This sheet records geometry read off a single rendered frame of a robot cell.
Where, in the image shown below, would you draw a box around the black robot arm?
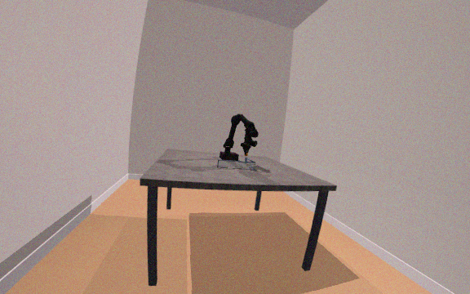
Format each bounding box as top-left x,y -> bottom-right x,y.
224,114 -> 259,154

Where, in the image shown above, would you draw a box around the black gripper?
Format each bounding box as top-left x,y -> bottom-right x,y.
241,136 -> 252,155

